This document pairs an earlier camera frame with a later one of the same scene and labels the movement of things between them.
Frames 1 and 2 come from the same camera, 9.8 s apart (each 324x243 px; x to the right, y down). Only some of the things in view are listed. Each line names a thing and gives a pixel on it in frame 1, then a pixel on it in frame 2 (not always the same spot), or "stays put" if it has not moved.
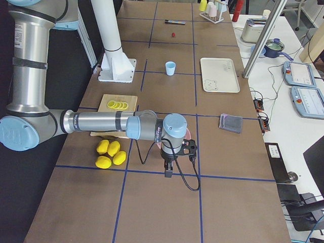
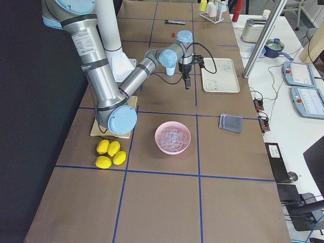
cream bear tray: [218, 75] stays put
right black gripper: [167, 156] to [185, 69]
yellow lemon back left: [103, 146] stays put
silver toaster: [252, 29] stays put
